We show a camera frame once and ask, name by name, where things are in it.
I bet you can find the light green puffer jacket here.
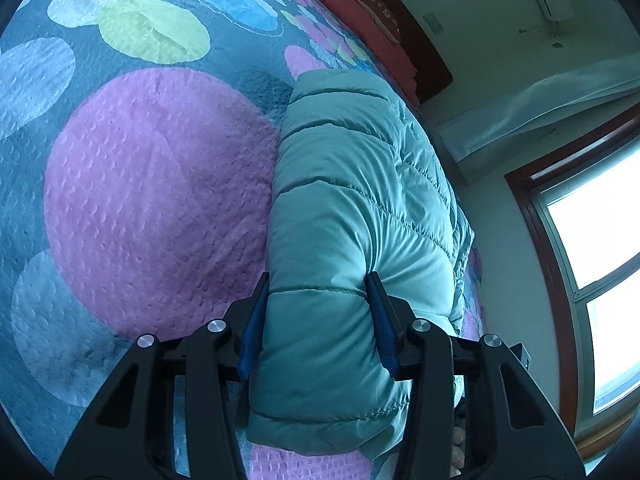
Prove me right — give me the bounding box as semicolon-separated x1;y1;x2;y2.
247;70;474;460

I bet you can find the person's right hand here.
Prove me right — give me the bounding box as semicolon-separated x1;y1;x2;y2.
449;427;465;478

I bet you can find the right white curtain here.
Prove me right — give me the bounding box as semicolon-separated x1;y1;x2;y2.
436;52;639;184

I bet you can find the colourful dotted bedspread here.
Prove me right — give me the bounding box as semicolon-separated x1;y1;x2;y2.
0;0;490;480

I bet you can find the dark wooden headboard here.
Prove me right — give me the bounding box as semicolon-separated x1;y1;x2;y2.
381;0;454;104

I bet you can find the red blanket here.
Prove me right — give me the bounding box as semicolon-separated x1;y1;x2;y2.
319;0;419;106

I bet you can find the brown embroidered pillow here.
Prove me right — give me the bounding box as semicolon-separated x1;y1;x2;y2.
357;0;401;44

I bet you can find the right window with frame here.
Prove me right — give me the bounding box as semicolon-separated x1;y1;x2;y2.
506;105;639;460

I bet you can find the wall switch panel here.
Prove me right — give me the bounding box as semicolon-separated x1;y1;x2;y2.
423;12;444;35

